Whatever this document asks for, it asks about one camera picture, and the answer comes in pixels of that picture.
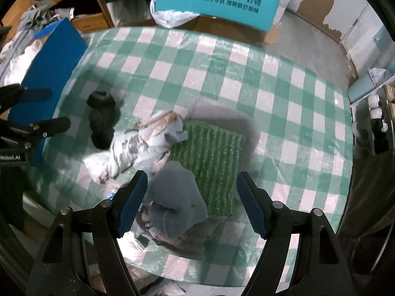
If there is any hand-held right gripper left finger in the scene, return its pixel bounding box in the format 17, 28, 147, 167
27, 170, 149, 296

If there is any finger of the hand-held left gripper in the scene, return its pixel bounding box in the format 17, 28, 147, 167
0, 116, 71, 148
0, 84, 52, 113

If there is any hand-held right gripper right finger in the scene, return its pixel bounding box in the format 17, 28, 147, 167
236, 171, 363, 296

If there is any blue cardboard box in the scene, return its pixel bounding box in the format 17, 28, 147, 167
8, 18, 89, 167

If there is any grey white sock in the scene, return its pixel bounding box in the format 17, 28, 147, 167
145, 160, 209, 241

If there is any black sock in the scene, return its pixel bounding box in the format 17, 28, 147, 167
86, 90, 122, 149

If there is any white patterned cloth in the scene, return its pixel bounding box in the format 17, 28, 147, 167
100, 109, 189, 185

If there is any green sponge cloth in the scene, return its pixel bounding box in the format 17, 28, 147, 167
169, 120, 247, 218

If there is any grey felt cloth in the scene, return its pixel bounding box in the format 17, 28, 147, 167
185, 99, 261, 161

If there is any grey hoodie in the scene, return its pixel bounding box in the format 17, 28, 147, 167
19, 6, 76, 34

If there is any wooden wardrobe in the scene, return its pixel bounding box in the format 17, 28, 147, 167
40, 0, 115, 33

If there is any green checkered tablecloth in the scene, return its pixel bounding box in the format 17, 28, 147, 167
21, 26, 354, 284

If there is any shoe rack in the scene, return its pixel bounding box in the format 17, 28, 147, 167
347, 68, 395, 158

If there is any brown cardboard box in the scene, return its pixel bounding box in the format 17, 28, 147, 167
185, 15, 278, 45

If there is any teal printed box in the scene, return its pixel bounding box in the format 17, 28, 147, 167
154, 0, 282, 32

